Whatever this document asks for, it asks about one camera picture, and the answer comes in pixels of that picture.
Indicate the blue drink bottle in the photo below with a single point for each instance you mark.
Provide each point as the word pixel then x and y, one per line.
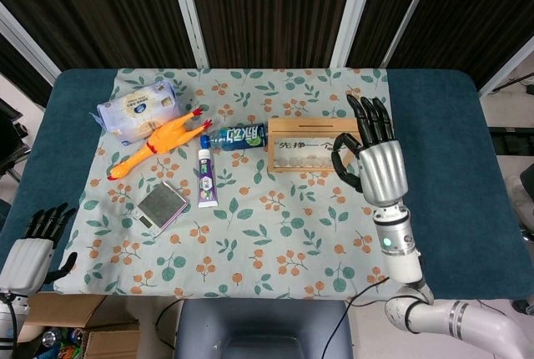
pixel 238 135

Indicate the teal table cover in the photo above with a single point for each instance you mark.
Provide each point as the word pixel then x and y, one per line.
pixel 450 146

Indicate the dark trouser leg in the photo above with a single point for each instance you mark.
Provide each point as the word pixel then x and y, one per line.
pixel 526 196

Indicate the robot right five-finger hand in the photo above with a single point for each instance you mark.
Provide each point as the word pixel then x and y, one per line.
pixel 381 171

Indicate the colourful snack packet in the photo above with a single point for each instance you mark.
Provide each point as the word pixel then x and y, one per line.
pixel 71 348

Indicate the small cardboard box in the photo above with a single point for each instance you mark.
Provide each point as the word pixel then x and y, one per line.
pixel 112 344

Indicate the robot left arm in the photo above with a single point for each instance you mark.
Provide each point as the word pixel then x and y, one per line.
pixel 5 321

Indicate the orange rubber chicken toy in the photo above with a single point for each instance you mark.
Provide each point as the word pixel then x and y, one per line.
pixel 162 138

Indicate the floral printed tablecloth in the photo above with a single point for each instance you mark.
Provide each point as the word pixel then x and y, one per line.
pixel 250 242

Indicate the purple white toothpaste tube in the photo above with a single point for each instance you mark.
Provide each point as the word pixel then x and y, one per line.
pixel 206 183

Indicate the robot left five-finger hand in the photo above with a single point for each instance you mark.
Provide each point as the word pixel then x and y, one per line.
pixel 25 263

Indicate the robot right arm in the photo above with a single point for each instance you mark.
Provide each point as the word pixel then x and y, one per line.
pixel 400 250

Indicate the black stand leg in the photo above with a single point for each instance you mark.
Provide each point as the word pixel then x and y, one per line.
pixel 513 83

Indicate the dark folding screen panel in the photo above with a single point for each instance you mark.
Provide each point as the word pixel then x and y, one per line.
pixel 480 8
pixel 104 8
pixel 271 8
pixel 14 64

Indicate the large open cardboard box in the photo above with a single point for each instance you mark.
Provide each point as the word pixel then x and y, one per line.
pixel 71 309

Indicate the black equipment stand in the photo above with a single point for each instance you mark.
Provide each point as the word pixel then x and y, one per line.
pixel 10 142

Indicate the blue white tissue pack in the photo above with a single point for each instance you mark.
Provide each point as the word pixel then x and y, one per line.
pixel 133 108

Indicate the wooden frame money box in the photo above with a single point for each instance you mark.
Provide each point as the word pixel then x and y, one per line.
pixel 292 127

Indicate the silver digital pocket scale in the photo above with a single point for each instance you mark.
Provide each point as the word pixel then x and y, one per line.
pixel 160 204

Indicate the grey padded seat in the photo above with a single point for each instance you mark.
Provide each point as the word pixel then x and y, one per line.
pixel 258 330

